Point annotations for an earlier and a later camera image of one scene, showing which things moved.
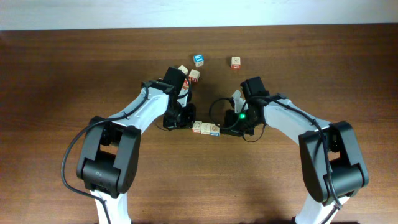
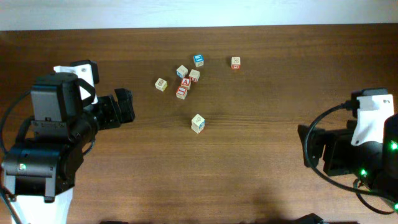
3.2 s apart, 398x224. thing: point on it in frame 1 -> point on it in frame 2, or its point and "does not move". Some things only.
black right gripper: (233, 126) -> (330, 152)
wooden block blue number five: (184, 69) does not move
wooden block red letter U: (194, 75) does not move
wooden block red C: (236, 63) does not move
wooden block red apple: (214, 130) -> (198, 121)
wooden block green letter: (206, 128) -> (197, 130)
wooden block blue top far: (198, 60) does not move
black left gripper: (187, 121) -> (106, 108)
